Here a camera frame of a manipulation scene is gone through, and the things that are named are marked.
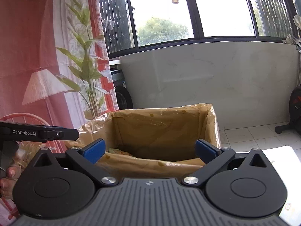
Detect red printed curtain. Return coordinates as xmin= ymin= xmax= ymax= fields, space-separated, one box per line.
xmin=1 ymin=0 xmax=118 ymax=225

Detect brown cardboard box with liner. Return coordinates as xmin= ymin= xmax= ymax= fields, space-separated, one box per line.
xmin=65 ymin=104 xmax=220 ymax=180

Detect washing machine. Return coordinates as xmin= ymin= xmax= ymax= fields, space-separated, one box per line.
xmin=109 ymin=60 xmax=133 ymax=110

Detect person left hand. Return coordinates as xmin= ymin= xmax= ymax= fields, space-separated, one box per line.
xmin=1 ymin=164 xmax=22 ymax=199

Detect black exercise bike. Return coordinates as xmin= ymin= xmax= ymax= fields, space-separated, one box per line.
xmin=274 ymin=15 xmax=301 ymax=135

